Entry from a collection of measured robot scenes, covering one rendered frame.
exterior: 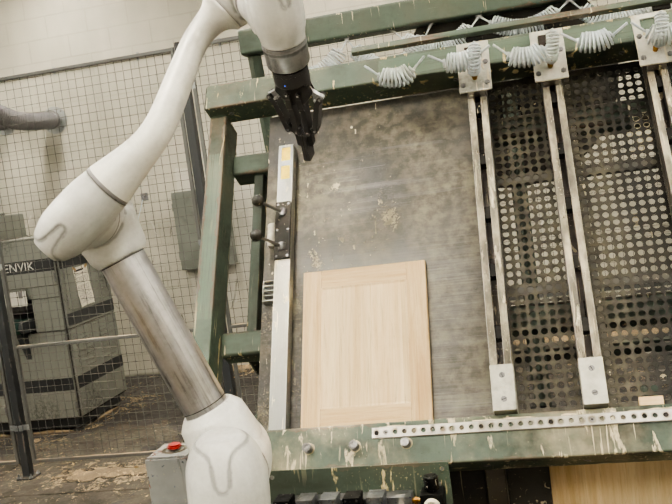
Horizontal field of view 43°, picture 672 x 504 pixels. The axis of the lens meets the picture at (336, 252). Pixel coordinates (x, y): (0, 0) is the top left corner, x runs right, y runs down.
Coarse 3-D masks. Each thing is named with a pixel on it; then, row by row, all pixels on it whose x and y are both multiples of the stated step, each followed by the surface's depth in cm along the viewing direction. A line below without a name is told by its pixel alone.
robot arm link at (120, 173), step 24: (216, 0) 168; (192, 24) 171; (216, 24) 171; (240, 24) 172; (192, 48) 169; (168, 72) 167; (192, 72) 169; (168, 96) 164; (144, 120) 164; (168, 120) 163; (144, 144) 162; (96, 168) 161; (120, 168) 161; (144, 168) 163; (120, 192) 162
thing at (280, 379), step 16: (288, 160) 276; (288, 192) 270; (288, 272) 258; (288, 288) 255; (288, 304) 253; (288, 320) 251; (272, 336) 250; (288, 336) 249; (272, 352) 247; (288, 352) 247; (272, 368) 245; (288, 368) 246; (272, 384) 243; (288, 384) 244; (272, 400) 241; (288, 400) 242; (272, 416) 239; (288, 416) 240
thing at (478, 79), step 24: (456, 48) 270; (480, 72) 263; (480, 96) 264; (480, 120) 264; (480, 144) 261; (480, 168) 253; (480, 192) 249; (480, 216) 246; (480, 240) 243; (504, 288) 234; (504, 312) 231; (504, 336) 228; (504, 360) 226; (504, 384) 223; (504, 408) 220
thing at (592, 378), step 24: (552, 24) 248; (552, 48) 248; (552, 72) 257; (552, 96) 258; (552, 120) 254; (552, 144) 250; (552, 168) 252; (576, 192) 241; (576, 216) 238; (576, 240) 238; (576, 264) 233; (576, 288) 229; (576, 312) 226; (576, 336) 223; (600, 360) 219; (600, 384) 216
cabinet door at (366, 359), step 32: (320, 288) 255; (352, 288) 253; (384, 288) 250; (416, 288) 247; (320, 320) 250; (352, 320) 248; (384, 320) 245; (416, 320) 243; (320, 352) 246; (352, 352) 244; (384, 352) 241; (416, 352) 238; (320, 384) 242; (352, 384) 239; (384, 384) 237; (416, 384) 234; (320, 416) 237; (352, 416) 235; (384, 416) 233; (416, 416) 230
